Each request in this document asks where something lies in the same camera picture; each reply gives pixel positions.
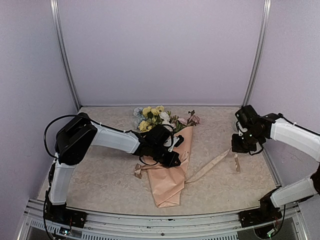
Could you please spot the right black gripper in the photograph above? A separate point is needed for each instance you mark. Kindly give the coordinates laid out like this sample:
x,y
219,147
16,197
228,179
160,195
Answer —
x,y
236,147

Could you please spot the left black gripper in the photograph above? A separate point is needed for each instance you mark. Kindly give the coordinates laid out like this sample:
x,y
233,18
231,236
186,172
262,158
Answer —
x,y
169,163

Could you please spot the tan satin ribbon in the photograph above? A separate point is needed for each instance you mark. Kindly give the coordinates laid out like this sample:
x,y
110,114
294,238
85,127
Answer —
x,y
198,175

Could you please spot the beige wrapping paper sheet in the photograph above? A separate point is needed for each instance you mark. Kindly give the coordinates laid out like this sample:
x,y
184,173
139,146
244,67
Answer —
x,y
167,183

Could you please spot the yellow rose fake flower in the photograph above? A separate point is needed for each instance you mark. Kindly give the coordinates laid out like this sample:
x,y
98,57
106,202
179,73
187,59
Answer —
x,y
150,117

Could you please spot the mauve bud fake flower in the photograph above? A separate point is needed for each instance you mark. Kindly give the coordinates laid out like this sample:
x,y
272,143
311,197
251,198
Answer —
x,y
178,123

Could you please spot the white rose fake flower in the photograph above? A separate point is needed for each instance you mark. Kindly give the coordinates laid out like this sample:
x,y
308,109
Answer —
x,y
165,119

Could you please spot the blue hydrangea fake flower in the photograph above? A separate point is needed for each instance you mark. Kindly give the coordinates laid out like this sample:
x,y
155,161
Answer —
x,y
139,117

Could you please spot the pink fake flower stem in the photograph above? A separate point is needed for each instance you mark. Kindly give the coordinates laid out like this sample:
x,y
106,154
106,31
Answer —
x,y
193,119

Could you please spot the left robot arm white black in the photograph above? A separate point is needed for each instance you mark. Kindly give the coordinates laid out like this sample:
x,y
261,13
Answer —
x,y
81,132

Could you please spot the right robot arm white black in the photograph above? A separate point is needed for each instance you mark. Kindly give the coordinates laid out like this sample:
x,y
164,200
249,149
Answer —
x,y
256,130

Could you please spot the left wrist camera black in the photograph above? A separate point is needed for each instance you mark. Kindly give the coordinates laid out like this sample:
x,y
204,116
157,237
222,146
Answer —
x,y
163,135

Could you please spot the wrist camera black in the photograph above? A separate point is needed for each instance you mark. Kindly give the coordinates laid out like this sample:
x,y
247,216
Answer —
x,y
246,116
163,135

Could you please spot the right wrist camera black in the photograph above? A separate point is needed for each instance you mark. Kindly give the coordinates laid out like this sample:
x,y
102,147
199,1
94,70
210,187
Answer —
x,y
246,116

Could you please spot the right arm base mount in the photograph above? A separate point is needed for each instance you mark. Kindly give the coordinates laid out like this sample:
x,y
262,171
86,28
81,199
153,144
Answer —
x,y
258,216

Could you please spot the front aluminium rail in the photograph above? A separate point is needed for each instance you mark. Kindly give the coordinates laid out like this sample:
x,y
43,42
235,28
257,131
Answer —
x,y
100,225

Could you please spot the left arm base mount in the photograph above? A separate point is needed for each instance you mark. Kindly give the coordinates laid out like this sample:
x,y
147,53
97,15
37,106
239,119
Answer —
x,y
68,217

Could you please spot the right aluminium frame post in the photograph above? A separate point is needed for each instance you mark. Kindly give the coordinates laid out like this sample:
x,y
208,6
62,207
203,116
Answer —
x,y
258,52

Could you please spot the aluminium frame post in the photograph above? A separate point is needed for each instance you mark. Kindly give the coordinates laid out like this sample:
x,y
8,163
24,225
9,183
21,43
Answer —
x,y
258,52
54,5

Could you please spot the left aluminium frame post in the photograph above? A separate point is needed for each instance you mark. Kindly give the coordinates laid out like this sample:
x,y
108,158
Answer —
x,y
54,5

